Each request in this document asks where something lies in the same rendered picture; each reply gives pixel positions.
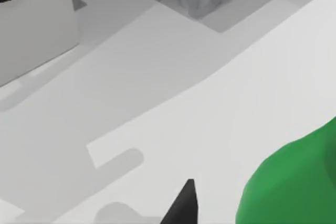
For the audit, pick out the pale microwave oven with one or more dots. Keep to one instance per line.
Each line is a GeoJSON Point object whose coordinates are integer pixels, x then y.
{"type": "Point", "coordinates": [34, 24]}

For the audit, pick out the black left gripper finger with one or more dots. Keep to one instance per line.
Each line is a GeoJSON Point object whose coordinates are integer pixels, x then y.
{"type": "Point", "coordinates": [186, 205]}

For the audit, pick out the green bottle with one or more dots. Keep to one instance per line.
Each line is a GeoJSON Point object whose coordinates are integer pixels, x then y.
{"type": "Point", "coordinates": [291, 182]}

